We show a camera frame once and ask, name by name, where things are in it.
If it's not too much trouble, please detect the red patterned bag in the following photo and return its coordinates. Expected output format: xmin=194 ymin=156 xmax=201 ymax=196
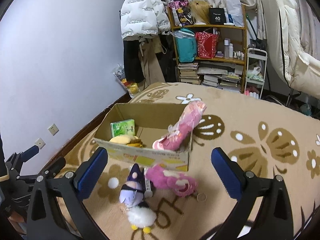
xmin=195 ymin=31 xmax=219 ymax=59

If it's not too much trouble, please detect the white puffer jacket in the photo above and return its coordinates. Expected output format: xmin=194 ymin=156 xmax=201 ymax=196
xmin=120 ymin=0 xmax=170 ymax=41

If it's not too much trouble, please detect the green tissue pack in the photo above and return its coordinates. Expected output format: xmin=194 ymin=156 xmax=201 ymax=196
xmin=110 ymin=119 xmax=136 ymax=137

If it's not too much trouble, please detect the teal bag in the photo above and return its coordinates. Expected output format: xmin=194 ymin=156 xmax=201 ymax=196
xmin=171 ymin=28 xmax=197 ymax=63

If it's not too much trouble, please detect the purple haired plush doll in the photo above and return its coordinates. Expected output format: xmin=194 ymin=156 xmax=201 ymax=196
xmin=119 ymin=164 xmax=153 ymax=209

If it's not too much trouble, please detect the wall socket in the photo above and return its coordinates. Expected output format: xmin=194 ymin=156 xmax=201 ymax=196
xmin=35 ymin=138 xmax=46 ymax=150
xmin=48 ymin=124 xmax=59 ymax=136

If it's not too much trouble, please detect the pink bear plush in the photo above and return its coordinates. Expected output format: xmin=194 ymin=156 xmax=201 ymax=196
xmin=145 ymin=164 xmax=207 ymax=203

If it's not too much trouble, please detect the white fluffy plush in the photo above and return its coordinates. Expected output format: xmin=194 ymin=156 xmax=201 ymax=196
xmin=126 ymin=206 xmax=157 ymax=234

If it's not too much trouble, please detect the black hanging garment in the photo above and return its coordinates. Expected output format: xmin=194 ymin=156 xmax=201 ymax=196
xmin=123 ymin=40 xmax=145 ymax=83

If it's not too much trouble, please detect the white trolley cart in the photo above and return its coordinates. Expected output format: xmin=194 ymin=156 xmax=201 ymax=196
xmin=244 ymin=48 xmax=267 ymax=99

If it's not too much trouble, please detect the wooden shelf unit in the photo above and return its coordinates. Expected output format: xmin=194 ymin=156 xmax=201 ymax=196
xmin=168 ymin=0 xmax=247 ymax=93

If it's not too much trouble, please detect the yellow plush toy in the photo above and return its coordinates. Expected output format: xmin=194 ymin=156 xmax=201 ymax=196
xmin=110 ymin=134 xmax=143 ymax=147

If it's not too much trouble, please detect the beige coat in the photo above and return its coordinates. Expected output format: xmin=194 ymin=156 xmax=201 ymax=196
xmin=138 ymin=36 xmax=165 ymax=91

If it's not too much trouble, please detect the lower wall socket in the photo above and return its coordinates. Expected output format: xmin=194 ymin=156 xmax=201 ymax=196
xmin=35 ymin=138 xmax=46 ymax=150

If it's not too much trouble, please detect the upper wall socket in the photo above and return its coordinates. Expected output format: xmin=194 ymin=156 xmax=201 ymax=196
xmin=48 ymin=124 xmax=59 ymax=136

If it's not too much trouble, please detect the pink plush pillow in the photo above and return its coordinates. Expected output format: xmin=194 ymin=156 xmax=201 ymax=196
xmin=152 ymin=100 xmax=207 ymax=151

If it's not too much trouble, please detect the bag of plush toys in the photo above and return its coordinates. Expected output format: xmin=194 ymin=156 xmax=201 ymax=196
xmin=113 ymin=64 xmax=140 ymax=98

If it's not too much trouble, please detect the black box with 40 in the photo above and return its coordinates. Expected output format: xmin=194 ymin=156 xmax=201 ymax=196
xmin=209 ymin=8 xmax=226 ymax=25

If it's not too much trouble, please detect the stack of books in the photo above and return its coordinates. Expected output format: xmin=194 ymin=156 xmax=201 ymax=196
xmin=177 ymin=62 xmax=201 ymax=85

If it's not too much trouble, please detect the open cardboard box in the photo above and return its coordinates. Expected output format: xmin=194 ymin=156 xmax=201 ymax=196
xmin=94 ymin=103 xmax=193 ymax=172

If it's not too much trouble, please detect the blonde wig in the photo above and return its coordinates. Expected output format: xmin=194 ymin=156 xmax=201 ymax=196
xmin=189 ymin=0 xmax=212 ymax=25

